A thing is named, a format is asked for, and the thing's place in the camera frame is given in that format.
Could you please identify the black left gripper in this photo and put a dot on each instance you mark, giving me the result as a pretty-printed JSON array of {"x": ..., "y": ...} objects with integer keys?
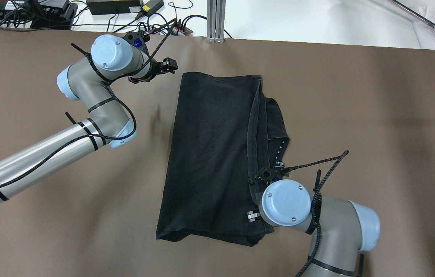
[{"x": 156, "y": 69}]

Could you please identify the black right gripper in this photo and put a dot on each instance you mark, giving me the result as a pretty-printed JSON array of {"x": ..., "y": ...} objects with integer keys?
[{"x": 253, "y": 216}]

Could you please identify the black graphic t-shirt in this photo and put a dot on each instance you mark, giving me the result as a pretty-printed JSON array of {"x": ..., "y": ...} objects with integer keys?
[{"x": 225, "y": 129}]

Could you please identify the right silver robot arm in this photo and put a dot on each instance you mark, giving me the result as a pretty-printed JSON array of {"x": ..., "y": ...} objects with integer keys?
[{"x": 341, "y": 230}]

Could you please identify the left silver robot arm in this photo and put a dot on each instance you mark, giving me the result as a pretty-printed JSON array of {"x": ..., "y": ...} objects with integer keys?
[{"x": 110, "y": 121}]

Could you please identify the grey power strip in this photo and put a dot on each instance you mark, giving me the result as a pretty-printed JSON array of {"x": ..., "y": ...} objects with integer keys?
[{"x": 172, "y": 28}]

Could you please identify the black power adapter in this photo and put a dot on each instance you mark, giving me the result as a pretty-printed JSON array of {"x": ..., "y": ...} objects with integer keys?
[{"x": 107, "y": 7}]

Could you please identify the grey mini computer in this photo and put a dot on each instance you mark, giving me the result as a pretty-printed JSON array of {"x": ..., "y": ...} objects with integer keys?
[{"x": 38, "y": 14}]

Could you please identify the aluminium frame cage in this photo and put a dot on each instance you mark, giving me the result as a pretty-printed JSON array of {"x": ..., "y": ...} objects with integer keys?
[{"x": 215, "y": 21}]

